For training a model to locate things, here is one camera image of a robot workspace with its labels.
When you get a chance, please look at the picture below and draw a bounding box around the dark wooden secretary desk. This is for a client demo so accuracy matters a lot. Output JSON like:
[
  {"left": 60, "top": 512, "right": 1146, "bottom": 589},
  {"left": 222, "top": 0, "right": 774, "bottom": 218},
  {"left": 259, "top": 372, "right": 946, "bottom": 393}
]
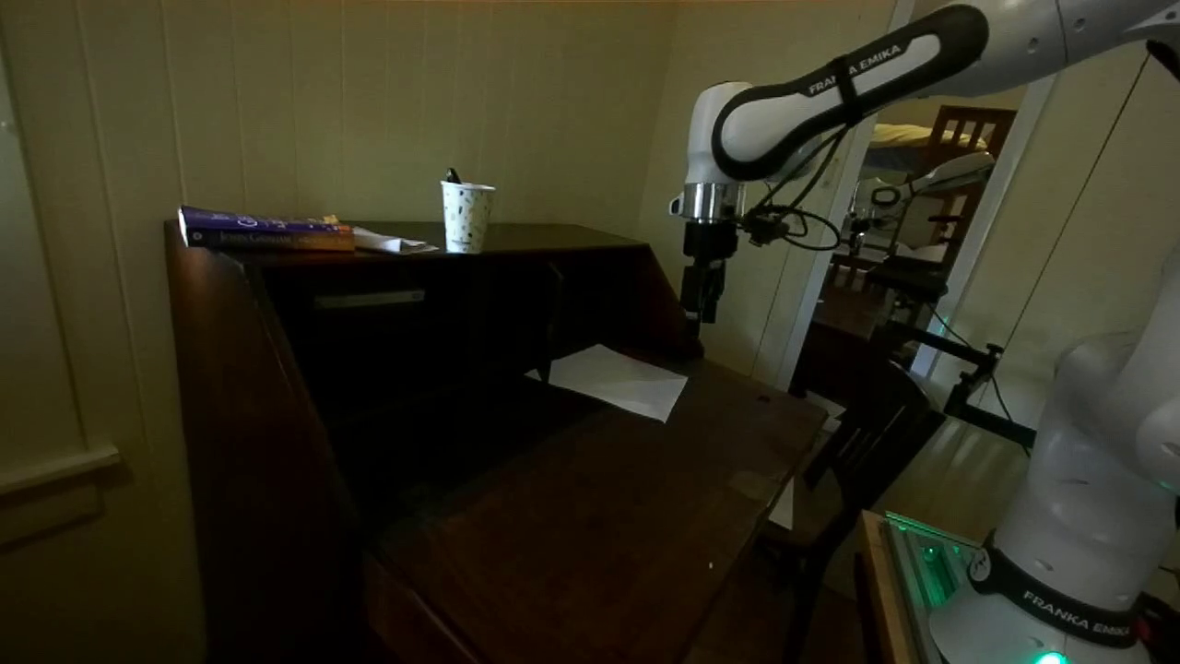
[{"left": 163, "top": 218, "right": 834, "bottom": 664}]

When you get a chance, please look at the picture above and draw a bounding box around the black camera stand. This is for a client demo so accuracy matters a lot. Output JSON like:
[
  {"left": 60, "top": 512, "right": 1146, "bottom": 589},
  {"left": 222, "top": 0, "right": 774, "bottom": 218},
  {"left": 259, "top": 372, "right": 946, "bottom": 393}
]
[{"left": 860, "top": 311, "right": 1039, "bottom": 451}]

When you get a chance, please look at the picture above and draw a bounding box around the light wooden robot table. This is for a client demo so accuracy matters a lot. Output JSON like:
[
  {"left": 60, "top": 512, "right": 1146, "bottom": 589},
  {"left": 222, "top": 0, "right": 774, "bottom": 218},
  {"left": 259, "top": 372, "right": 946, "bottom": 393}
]
[{"left": 854, "top": 504, "right": 1180, "bottom": 664}]

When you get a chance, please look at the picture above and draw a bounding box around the purple book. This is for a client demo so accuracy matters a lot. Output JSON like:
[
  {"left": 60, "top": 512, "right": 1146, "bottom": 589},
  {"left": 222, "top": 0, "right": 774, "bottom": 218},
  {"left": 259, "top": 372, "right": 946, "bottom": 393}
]
[{"left": 173, "top": 201, "right": 360, "bottom": 255}]

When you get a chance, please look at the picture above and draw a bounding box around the white paper sheet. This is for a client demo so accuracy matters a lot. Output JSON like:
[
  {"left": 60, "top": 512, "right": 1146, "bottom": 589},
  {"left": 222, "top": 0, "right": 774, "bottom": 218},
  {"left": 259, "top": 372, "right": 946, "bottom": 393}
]
[{"left": 542, "top": 339, "right": 692, "bottom": 429}]

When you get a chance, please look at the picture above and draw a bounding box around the dark wooden chair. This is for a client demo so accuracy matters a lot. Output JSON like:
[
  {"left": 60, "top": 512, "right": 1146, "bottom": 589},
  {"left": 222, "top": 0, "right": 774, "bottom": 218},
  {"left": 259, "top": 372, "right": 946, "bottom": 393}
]
[{"left": 757, "top": 350, "right": 952, "bottom": 664}]

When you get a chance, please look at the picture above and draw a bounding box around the dark wooden cabinet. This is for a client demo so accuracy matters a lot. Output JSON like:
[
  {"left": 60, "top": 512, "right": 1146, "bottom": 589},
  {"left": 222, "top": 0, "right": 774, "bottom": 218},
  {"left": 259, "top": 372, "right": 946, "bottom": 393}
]
[{"left": 924, "top": 103, "right": 1020, "bottom": 270}]

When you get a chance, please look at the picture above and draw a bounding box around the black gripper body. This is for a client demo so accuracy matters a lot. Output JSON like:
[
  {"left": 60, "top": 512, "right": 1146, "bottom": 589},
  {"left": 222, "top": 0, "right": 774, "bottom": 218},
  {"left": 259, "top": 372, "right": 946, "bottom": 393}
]
[{"left": 678, "top": 218, "right": 742, "bottom": 311}]

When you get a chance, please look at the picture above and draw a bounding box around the small white paper stack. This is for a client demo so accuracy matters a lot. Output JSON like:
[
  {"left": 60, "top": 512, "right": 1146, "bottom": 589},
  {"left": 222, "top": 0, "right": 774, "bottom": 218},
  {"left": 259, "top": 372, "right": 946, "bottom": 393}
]
[{"left": 349, "top": 225, "right": 435, "bottom": 257}]

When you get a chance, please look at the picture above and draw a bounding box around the white speckled paper cup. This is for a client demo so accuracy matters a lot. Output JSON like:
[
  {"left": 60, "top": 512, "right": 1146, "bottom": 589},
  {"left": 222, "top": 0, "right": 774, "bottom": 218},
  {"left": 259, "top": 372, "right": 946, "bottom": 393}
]
[{"left": 438, "top": 178, "right": 499, "bottom": 257}]

